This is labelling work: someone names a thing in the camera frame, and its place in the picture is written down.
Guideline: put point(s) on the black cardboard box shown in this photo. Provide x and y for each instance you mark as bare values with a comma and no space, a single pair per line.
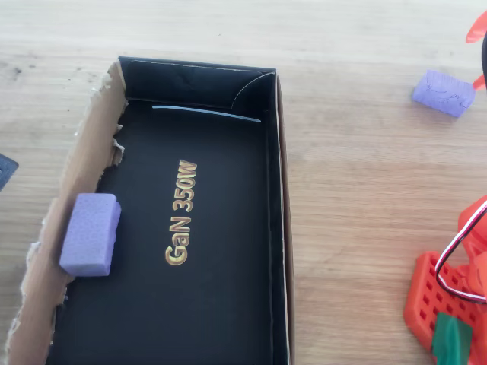
213,266

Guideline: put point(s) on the dark green clamp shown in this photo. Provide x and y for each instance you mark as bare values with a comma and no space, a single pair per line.
451,342

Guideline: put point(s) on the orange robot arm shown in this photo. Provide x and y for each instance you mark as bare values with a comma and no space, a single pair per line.
422,289

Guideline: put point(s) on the dark grey flat object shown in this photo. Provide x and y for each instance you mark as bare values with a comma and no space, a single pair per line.
5,171

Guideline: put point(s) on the purple foam block with scribble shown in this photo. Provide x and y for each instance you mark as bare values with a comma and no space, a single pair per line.
443,93

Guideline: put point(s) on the gripper with black servo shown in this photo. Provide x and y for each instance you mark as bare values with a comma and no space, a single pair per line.
480,81

